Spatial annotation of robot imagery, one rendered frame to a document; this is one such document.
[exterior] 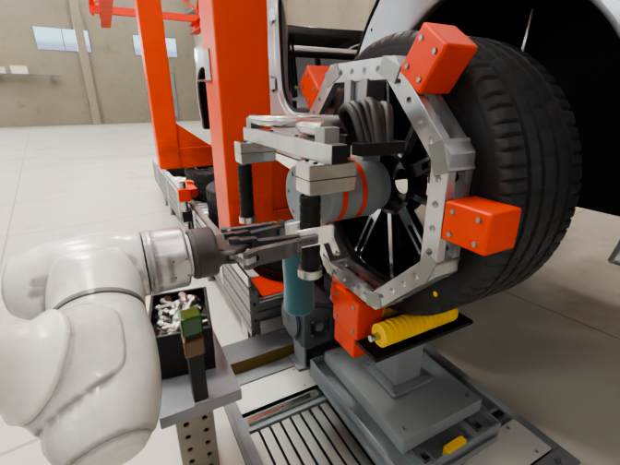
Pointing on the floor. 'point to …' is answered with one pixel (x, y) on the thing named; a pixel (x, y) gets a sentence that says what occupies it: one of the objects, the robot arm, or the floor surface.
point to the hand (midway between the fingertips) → (310, 232)
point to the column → (198, 440)
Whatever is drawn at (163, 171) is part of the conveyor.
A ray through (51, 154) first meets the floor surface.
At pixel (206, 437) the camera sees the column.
